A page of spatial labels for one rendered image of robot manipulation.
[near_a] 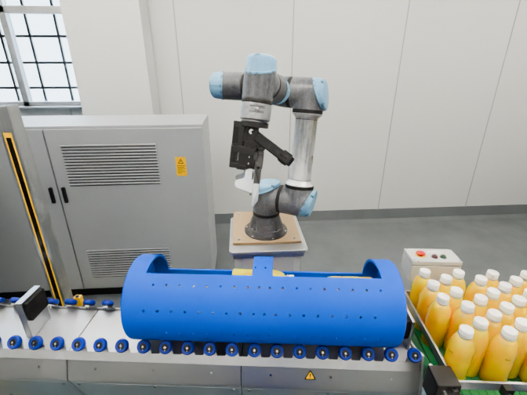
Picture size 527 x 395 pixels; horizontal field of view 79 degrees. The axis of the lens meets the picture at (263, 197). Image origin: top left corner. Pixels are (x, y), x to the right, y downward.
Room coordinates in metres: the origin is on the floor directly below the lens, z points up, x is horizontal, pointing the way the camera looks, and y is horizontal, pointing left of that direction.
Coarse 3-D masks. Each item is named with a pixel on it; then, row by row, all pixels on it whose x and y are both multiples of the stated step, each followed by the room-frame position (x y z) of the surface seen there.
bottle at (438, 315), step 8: (432, 304) 0.89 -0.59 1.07; (440, 304) 0.87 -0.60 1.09; (448, 304) 0.87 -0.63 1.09; (432, 312) 0.87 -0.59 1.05; (440, 312) 0.86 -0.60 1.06; (448, 312) 0.86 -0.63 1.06; (432, 320) 0.86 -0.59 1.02; (440, 320) 0.85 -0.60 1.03; (448, 320) 0.85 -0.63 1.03; (432, 328) 0.86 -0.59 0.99; (440, 328) 0.85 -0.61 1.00; (432, 336) 0.85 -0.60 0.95; (440, 336) 0.85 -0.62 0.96; (440, 344) 0.85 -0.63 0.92
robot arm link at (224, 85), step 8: (216, 72) 0.96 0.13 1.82; (224, 72) 0.95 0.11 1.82; (232, 72) 0.95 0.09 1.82; (240, 72) 0.94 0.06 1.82; (216, 80) 0.94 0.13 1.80; (224, 80) 0.93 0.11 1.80; (232, 80) 0.92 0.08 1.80; (240, 80) 0.91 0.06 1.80; (216, 88) 0.93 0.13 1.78; (224, 88) 0.92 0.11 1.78; (232, 88) 0.91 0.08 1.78; (240, 88) 0.91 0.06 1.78; (216, 96) 0.95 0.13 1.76; (224, 96) 0.94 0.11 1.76; (232, 96) 0.93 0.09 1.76; (240, 96) 0.92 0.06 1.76; (272, 104) 1.27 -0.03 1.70; (280, 104) 1.27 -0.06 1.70
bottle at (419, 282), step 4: (416, 276) 1.04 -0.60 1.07; (420, 276) 1.02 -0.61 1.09; (416, 280) 1.03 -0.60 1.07; (420, 280) 1.02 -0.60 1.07; (424, 280) 1.01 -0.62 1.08; (428, 280) 1.01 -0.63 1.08; (412, 284) 1.04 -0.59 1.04; (416, 284) 1.02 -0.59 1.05; (420, 284) 1.01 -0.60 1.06; (424, 284) 1.00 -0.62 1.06; (412, 288) 1.03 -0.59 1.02; (416, 288) 1.01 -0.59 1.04; (420, 288) 1.00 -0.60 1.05; (412, 292) 1.03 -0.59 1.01; (416, 292) 1.01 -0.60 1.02; (412, 296) 1.02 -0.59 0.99; (416, 296) 1.01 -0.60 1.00; (412, 300) 1.02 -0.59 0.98; (416, 300) 1.00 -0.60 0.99; (416, 304) 1.00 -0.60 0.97; (408, 308) 1.03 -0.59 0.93
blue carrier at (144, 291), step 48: (144, 288) 0.81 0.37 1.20; (192, 288) 0.81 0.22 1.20; (240, 288) 0.80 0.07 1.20; (288, 288) 0.80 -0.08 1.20; (336, 288) 0.80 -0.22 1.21; (384, 288) 0.80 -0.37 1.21; (144, 336) 0.78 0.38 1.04; (192, 336) 0.77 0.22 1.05; (240, 336) 0.76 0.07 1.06; (288, 336) 0.75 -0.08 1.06; (336, 336) 0.74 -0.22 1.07; (384, 336) 0.74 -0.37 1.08
